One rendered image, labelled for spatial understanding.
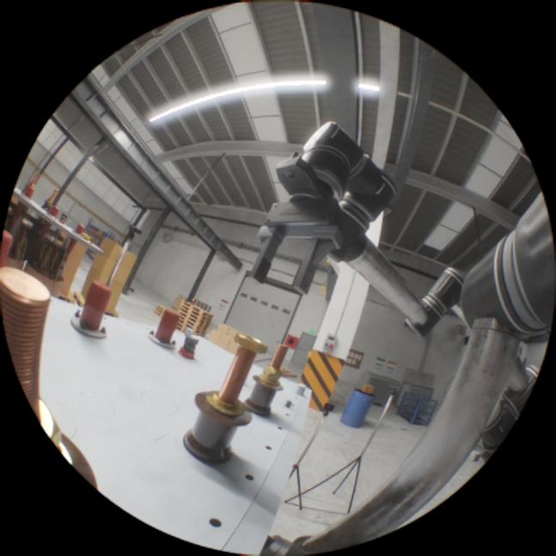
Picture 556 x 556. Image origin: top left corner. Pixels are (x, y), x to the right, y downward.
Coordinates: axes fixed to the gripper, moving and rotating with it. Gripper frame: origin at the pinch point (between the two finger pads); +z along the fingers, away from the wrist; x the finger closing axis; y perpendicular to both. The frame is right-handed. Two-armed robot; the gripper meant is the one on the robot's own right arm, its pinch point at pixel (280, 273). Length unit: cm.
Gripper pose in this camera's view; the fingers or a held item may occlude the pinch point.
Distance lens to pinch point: 30.3
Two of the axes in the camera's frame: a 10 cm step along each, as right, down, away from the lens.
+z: -3.8, 8.9, -2.5
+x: -7.6, -1.5, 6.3
